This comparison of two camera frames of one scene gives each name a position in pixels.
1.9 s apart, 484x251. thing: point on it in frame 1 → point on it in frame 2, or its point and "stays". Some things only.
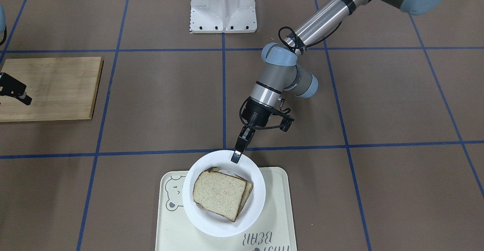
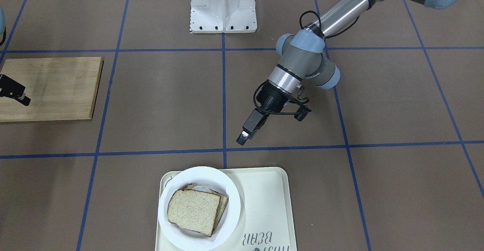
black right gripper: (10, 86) stays
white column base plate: (223, 5) stays
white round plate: (222, 198) → (214, 179)
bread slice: (249, 185) → (224, 199)
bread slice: (220, 194) → (194, 211)
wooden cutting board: (61, 89) stays
